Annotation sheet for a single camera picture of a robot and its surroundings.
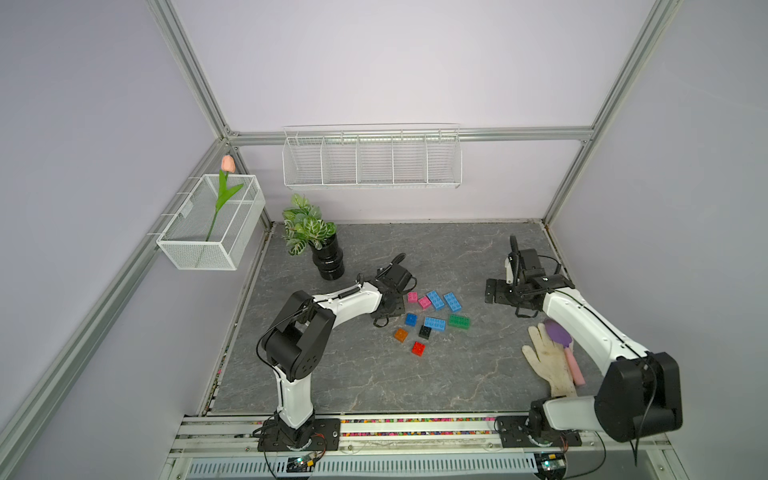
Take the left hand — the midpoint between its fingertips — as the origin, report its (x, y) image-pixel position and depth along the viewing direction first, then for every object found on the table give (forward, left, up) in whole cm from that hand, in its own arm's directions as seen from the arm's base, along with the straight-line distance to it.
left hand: (394, 310), depth 93 cm
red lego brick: (-12, -6, -1) cm, 14 cm away
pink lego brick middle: (+3, -10, -1) cm, 10 cm away
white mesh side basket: (+4, +48, +34) cm, 59 cm away
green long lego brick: (-5, -20, -1) cm, 21 cm away
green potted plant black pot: (+15, +24, +24) cm, 38 cm away
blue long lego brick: (+3, -14, -1) cm, 14 cm away
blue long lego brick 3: (-5, -13, -1) cm, 14 cm away
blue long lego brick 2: (+2, -19, -1) cm, 20 cm away
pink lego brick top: (+5, -6, -1) cm, 8 cm away
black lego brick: (-8, -9, 0) cm, 12 cm away
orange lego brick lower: (-8, -2, -1) cm, 8 cm away
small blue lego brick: (-3, -5, -1) cm, 6 cm away
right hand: (-1, -32, +9) cm, 33 cm away
